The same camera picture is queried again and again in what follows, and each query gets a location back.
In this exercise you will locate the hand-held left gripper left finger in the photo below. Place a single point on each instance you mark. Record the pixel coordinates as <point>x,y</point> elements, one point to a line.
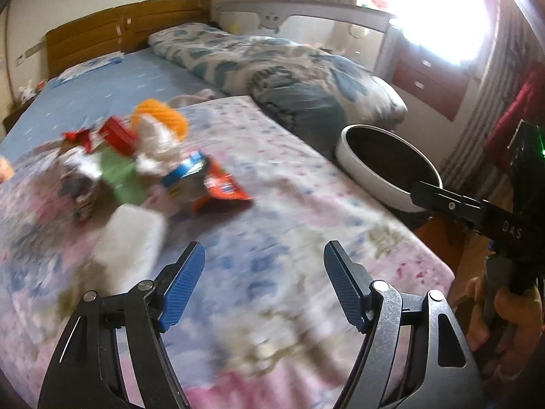
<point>183,285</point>

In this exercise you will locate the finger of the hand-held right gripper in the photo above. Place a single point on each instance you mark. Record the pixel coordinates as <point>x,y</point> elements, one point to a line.
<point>447,206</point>

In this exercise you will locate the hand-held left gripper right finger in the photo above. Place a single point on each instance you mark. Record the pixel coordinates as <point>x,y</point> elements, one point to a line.
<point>342,283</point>

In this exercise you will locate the white paper sheet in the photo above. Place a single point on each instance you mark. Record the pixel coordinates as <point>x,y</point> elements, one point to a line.
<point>127,238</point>

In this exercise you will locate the orange snack packet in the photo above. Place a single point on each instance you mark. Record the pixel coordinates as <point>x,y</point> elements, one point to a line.
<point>221,187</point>

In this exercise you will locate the white round waste bin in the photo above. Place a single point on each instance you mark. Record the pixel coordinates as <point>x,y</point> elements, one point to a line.
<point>353,157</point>

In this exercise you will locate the blue drink carton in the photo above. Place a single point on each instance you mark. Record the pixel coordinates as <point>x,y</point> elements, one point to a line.
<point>181,170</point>

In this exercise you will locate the green packet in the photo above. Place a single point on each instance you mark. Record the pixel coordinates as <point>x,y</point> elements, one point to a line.
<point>123,179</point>

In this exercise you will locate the white tissue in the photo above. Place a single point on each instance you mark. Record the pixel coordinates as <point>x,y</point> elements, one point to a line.
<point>157,145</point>

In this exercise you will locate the silver foil packet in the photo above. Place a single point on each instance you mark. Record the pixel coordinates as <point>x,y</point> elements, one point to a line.
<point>78,187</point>

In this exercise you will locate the orange plastic bag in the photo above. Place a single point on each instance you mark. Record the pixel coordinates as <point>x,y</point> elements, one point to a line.
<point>162,113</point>

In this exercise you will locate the person's right hand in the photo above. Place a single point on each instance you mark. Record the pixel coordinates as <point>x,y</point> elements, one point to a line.
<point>523,323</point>

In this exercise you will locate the striped curtain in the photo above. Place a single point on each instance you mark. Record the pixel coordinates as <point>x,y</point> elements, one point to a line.
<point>481,128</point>

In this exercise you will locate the red hanging cloth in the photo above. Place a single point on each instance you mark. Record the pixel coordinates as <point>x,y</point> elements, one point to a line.
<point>523,102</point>

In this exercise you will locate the red brown drawer cabinet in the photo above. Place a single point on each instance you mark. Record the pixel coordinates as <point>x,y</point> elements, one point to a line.
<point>425,81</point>

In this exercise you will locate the floral blanket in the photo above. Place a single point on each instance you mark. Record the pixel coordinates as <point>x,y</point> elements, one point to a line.
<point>276,170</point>

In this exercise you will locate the pink cloth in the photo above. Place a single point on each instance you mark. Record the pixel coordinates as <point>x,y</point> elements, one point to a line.
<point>200,96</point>

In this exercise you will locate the blue bed sheet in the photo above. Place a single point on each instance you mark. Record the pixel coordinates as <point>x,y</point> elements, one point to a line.
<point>110,93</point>

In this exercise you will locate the beige teddy bear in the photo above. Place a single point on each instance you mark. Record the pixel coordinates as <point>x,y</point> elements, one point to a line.
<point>5,170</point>

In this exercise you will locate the blue patterned quilt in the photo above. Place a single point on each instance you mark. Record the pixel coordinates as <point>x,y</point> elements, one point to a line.
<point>276,64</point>

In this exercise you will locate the blue white pillow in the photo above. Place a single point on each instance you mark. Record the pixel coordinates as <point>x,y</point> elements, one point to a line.
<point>91,66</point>

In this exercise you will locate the white bunny toy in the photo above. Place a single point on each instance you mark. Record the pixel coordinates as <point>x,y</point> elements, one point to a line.
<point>27,92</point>

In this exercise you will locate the wooden bed headboard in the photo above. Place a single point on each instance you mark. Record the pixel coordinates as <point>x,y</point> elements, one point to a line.
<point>93,38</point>

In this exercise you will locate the white crib rail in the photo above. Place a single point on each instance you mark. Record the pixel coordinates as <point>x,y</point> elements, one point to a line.
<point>298,10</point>

